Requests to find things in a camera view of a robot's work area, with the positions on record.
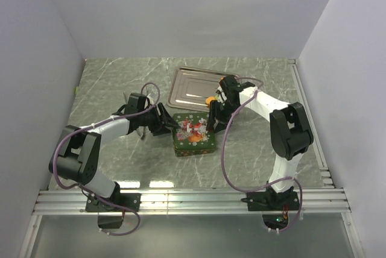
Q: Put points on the green christmas cookie tin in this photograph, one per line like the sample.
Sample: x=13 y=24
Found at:
x=194 y=149

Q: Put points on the aluminium mounting rail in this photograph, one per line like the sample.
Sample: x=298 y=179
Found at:
x=188 y=202

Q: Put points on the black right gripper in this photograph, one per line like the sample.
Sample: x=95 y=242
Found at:
x=222 y=120

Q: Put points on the tan round sandwich cookie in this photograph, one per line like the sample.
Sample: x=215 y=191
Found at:
x=210 y=99

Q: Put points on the silver metal tray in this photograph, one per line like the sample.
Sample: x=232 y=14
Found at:
x=191 y=87

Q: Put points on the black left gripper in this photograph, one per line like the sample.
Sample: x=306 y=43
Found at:
x=157 y=129

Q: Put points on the gold tin lid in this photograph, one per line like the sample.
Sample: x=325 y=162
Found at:
x=192 y=129

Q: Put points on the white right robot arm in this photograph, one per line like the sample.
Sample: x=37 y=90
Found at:
x=290 y=131

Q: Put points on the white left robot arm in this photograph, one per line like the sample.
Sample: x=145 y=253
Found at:
x=77 y=154

